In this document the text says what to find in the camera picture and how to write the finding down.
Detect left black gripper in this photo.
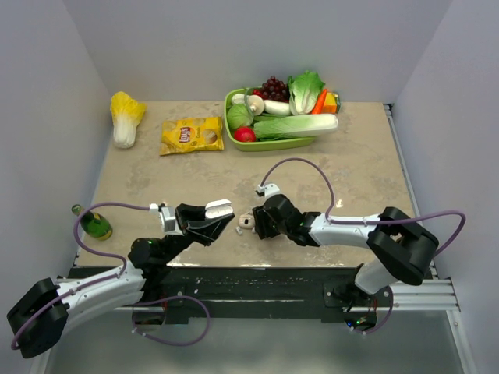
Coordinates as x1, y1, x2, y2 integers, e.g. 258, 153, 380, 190
160, 203, 234, 264

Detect white earbud charging case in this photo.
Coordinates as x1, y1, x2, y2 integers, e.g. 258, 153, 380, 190
204, 199, 234, 219

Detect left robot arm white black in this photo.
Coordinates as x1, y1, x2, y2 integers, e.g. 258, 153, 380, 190
7, 199, 235, 358

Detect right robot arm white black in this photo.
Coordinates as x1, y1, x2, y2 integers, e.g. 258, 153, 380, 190
252, 194, 439, 306

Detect beige earbud case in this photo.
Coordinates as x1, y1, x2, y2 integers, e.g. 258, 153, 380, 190
238, 213, 255, 230

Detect green plastic basket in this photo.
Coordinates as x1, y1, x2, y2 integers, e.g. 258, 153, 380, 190
222, 87, 315, 152

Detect yellow Lays chips bag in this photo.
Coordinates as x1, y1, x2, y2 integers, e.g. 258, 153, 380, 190
159, 117, 224, 156

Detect red apple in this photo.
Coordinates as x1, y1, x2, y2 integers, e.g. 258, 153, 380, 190
233, 126, 257, 143

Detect long white green cabbage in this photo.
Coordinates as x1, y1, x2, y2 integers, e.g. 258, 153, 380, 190
253, 114, 339, 140

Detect green champagne bottle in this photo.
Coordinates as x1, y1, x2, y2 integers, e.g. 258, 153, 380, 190
71, 204, 113, 241

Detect round green cabbage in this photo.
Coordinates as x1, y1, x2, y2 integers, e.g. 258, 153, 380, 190
226, 104, 253, 131

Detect white daikon radish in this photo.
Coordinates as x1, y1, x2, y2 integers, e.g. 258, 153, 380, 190
264, 100, 292, 117

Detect beige mushroom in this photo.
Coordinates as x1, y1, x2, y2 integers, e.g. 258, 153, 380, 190
245, 95, 264, 116

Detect orange carrot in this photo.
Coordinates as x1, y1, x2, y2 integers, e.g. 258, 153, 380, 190
310, 89, 328, 115

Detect yellow napa cabbage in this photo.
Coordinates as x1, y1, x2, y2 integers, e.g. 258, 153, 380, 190
110, 91, 147, 149

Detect purple grapes bunch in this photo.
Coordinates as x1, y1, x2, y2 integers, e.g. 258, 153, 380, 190
259, 76, 290, 102

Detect orange pumpkin slice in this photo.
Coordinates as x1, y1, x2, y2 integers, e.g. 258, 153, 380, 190
321, 92, 341, 115

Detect green leafy lettuce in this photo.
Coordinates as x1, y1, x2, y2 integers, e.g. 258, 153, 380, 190
288, 71, 325, 115

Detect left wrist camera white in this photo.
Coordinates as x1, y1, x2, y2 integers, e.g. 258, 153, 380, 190
149, 203, 183, 236

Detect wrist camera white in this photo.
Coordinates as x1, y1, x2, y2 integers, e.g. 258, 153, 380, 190
255, 183, 281, 199
149, 203, 183, 236

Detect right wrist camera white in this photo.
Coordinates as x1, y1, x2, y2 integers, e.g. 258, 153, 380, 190
255, 183, 281, 199

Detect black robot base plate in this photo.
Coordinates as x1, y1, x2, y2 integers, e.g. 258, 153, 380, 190
116, 265, 395, 326

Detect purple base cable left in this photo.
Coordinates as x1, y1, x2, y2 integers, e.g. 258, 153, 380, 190
131, 295, 211, 347

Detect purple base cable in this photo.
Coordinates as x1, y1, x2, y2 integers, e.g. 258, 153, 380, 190
349, 288, 395, 336
131, 295, 211, 347

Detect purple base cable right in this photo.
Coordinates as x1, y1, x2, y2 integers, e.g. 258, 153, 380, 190
349, 288, 395, 336

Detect aluminium frame rail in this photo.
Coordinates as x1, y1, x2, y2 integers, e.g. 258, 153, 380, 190
382, 102, 461, 312

